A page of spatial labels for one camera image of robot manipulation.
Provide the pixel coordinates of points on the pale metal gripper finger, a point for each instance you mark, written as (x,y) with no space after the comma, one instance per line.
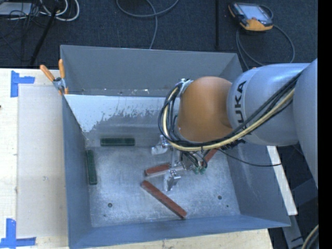
(161,146)
(171,180)

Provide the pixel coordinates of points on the red-brown flat block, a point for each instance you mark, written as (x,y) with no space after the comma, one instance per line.
(210,155)
(164,199)
(156,169)

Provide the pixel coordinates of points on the dark green flat block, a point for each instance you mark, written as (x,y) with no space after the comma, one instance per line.
(91,167)
(117,141)

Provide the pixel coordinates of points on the grey metal bin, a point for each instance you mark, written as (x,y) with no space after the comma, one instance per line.
(124,185)

